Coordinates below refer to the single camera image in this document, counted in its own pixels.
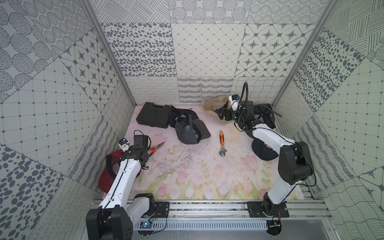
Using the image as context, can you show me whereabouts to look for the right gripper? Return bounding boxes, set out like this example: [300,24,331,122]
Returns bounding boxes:
[215,107,245,124]

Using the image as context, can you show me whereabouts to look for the beige baseball cap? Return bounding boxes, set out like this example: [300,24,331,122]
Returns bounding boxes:
[200,84,231,126]

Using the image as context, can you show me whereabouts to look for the dark grey baseball cap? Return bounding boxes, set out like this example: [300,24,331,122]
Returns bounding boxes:
[254,104,282,129]

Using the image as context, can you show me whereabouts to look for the red baseball cap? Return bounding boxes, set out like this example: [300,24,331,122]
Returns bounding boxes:
[98,150,123,193]

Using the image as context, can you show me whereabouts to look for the black cap with white logo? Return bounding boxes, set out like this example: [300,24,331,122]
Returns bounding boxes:
[169,106,199,128]

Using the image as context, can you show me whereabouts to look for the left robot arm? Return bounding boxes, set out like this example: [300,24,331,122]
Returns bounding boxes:
[86,134,155,240]

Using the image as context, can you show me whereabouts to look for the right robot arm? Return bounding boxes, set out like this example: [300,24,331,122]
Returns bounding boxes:
[215,100,314,217]

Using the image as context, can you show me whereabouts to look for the black plastic tool case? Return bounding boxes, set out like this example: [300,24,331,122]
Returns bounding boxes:
[136,102,171,129]

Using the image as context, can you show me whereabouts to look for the orange handled pliers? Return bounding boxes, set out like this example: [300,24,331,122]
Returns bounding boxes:
[148,142,165,157]

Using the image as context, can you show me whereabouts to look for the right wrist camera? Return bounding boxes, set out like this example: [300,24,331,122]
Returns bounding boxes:
[229,94,240,112]

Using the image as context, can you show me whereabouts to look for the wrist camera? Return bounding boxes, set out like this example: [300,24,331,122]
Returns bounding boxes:
[229,94,240,112]
[118,138,130,152]

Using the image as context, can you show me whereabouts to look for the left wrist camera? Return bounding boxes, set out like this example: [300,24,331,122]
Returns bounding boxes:
[118,138,130,152]

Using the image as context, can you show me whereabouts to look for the orange handled adjustable wrench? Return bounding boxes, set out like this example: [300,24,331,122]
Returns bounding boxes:
[219,130,227,157]

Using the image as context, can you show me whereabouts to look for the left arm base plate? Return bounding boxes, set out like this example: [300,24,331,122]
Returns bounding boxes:
[140,201,170,219]

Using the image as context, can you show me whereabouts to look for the aluminium front rail frame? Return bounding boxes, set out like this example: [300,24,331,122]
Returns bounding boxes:
[131,200,341,240]

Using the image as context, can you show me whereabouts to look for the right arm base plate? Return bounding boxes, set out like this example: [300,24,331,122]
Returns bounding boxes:
[244,201,290,218]

